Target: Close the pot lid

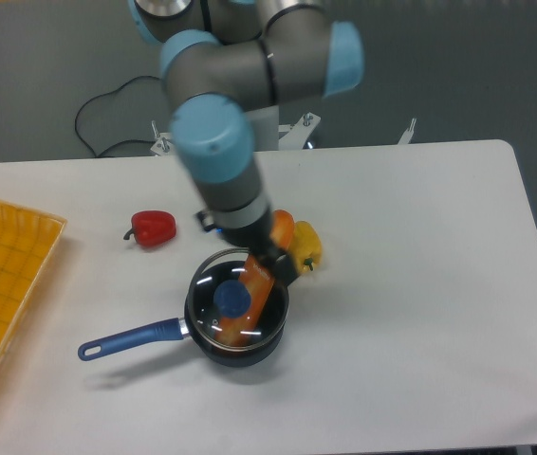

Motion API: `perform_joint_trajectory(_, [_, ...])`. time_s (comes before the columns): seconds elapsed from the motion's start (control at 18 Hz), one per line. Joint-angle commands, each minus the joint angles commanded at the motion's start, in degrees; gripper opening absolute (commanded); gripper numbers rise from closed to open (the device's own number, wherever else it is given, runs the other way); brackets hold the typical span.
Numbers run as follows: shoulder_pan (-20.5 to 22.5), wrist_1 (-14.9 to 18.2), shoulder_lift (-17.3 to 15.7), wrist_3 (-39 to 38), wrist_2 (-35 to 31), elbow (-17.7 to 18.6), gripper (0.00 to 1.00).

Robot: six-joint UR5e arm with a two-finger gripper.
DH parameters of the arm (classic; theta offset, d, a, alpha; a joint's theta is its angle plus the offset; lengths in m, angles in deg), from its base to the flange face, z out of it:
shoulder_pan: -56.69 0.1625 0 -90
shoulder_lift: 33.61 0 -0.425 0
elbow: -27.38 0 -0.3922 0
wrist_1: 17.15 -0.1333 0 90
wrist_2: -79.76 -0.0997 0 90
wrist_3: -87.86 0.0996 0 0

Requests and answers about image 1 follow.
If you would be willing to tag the yellow toy bell pepper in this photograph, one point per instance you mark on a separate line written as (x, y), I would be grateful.
(305, 249)

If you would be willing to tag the orange toy baguette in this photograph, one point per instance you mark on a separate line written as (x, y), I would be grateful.
(242, 303)

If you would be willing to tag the dark saucepan blue handle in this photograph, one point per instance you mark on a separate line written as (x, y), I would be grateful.
(172, 329)

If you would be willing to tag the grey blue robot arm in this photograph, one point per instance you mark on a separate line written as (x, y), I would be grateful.
(220, 60)

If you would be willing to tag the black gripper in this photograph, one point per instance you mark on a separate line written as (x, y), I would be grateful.
(256, 238)

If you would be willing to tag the red toy bell pepper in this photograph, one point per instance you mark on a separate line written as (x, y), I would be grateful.
(152, 228)

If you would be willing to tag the glass pot lid blue knob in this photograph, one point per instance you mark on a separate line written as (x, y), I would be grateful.
(202, 312)

